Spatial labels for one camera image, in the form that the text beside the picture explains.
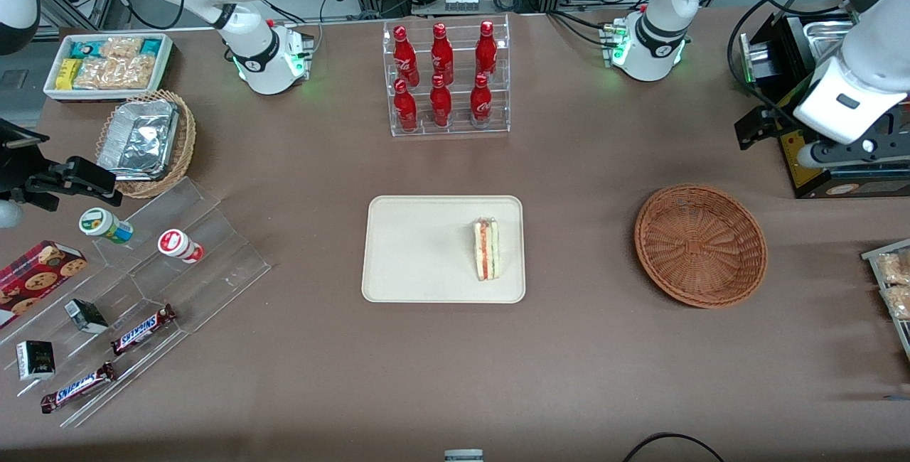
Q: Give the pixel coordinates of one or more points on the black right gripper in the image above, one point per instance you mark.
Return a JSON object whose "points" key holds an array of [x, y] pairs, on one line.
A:
{"points": [[15, 169]]}

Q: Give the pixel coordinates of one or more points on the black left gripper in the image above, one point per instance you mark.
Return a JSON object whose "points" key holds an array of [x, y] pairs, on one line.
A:
{"points": [[776, 119]]}

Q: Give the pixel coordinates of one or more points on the triangular sandwich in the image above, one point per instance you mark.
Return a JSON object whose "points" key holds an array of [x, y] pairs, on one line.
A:
{"points": [[487, 249]]}

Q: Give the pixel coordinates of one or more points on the aluminium foil tray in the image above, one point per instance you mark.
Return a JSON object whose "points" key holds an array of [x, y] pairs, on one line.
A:
{"points": [[138, 138]]}

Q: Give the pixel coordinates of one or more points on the light wicker basket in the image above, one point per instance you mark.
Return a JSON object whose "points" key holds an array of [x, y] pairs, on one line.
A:
{"points": [[186, 142]]}

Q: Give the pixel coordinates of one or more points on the brown round wicker basket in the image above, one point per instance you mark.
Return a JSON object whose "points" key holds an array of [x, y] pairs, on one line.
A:
{"points": [[700, 245]]}

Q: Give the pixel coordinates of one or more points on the grey snack tray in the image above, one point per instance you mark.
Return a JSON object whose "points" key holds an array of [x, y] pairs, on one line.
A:
{"points": [[897, 330]]}

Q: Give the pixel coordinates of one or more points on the cream rectangular tray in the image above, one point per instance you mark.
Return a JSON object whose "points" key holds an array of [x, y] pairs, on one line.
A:
{"points": [[419, 249]]}

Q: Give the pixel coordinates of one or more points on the green lid yogurt cup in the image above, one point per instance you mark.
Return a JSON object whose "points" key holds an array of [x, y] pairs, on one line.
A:
{"points": [[103, 225]]}

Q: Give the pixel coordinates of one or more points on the red lid yogurt cup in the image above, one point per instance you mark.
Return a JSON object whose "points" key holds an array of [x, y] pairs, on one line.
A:
{"points": [[179, 245]]}

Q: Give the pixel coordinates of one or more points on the black machine with yellow panel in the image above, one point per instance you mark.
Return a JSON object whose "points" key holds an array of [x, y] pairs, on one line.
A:
{"points": [[846, 185]]}

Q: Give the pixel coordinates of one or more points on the stainless steel pan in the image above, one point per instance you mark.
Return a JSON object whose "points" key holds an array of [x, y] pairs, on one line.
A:
{"points": [[825, 39]]}

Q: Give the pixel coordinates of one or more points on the large clear cracker bag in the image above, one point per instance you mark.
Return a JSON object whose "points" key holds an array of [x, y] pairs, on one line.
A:
{"points": [[117, 72]]}

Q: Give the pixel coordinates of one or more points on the red cookie box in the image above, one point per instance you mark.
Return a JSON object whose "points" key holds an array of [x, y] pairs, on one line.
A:
{"points": [[35, 281]]}

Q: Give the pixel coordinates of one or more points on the yellow snack pack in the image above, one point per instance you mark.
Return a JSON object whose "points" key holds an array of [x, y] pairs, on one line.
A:
{"points": [[67, 73]]}

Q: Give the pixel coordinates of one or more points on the small black box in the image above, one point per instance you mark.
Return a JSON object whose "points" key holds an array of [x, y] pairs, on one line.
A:
{"points": [[35, 360], [87, 315]]}

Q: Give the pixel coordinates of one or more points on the teal snack pack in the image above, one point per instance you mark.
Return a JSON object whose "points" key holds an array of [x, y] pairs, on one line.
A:
{"points": [[151, 47], [82, 48]]}

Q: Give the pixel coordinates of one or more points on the small clear cracker bag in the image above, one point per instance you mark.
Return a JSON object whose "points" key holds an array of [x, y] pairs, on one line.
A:
{"points": [[121, 47]]}

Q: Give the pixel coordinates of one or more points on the white plastic snack bin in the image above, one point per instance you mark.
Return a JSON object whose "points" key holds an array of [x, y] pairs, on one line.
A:
{"points": [[165, 57]]}

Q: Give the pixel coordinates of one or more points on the clear acrylic stepped display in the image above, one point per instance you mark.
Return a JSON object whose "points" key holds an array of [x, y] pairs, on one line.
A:
{"points": [[213, 270]]}

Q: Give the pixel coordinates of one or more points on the Snickers chocolate bar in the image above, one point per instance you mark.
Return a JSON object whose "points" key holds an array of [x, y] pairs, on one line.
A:
{"points": [[78, 387], [142, 329]]}

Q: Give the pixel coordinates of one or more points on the clear cracker pack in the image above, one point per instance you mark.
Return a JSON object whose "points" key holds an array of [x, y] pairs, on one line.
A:
{"points": [[898, 302], [894, 269]]}

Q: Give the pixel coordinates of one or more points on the red cola bottle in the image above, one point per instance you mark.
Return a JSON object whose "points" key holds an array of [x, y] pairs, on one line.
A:
{"points": [[405, 110], [486, 50], [441, 105], [404, 57], [481, 103], [442, 53]]}

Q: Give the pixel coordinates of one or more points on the clear acrylic bottle rack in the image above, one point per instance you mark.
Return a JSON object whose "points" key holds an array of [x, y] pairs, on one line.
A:
{"points": [[458, 124]]}

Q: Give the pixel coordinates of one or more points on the small blue object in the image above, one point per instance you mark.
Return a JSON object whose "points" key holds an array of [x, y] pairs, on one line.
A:
{"points": [[897, 398]]}

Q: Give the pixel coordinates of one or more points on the white power strip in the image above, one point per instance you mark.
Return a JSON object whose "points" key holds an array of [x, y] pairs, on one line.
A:
{"points": [[461, 2]]}

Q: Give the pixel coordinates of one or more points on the small grey device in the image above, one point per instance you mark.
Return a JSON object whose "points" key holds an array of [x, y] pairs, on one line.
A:
{"points": [[463, 456]]}

